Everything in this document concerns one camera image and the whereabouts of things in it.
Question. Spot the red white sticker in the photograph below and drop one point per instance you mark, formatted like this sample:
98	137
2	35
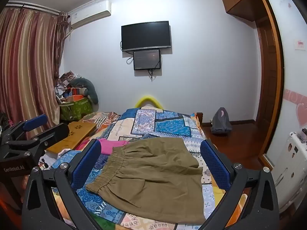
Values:
300	44

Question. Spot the brown wooden door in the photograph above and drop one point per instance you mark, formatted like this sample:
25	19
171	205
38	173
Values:
267	88

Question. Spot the frosted sliding wardrobe door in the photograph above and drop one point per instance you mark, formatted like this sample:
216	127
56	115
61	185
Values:
292	76

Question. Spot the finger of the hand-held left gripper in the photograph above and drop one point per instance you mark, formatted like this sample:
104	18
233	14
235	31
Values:
36	122
55	130

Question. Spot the pile of papers and boxes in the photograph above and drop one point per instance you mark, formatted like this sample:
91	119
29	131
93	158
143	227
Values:
66	83

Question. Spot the pink cloth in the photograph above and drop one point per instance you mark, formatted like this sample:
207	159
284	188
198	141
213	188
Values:
112	146

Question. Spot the grey backpack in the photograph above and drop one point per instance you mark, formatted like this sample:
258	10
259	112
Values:
221	122

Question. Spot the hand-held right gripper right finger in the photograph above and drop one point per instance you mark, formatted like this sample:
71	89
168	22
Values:
213	163

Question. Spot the white appliance with stickers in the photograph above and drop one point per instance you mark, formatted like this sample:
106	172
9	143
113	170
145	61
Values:
291	167

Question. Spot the small black wall monitor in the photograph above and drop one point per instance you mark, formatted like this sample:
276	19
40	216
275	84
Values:
147	60

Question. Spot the white curtain rail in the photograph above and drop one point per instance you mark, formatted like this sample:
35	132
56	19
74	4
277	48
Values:
33	7

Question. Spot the grey plush pillow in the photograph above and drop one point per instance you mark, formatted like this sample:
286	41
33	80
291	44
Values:
86	86

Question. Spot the yellow foam hoop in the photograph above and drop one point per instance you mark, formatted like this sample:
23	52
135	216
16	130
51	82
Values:
148	99

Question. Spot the khaki pants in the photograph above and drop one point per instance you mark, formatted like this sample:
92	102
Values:
156	177

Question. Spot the white air conditioner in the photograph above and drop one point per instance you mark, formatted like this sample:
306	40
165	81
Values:
90	14

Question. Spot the striped pink curtain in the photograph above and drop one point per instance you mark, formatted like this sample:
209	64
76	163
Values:
28	60

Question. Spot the blue patchwork blanket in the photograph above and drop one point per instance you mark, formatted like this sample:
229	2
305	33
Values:
168	127

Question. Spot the yellow wooden lap table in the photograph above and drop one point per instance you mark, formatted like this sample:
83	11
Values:
74	134

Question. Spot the white printed cloth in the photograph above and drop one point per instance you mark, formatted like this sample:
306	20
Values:
54	159

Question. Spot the black wall television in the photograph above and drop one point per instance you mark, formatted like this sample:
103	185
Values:
145	36

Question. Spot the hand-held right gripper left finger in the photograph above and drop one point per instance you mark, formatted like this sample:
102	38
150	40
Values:
86	164

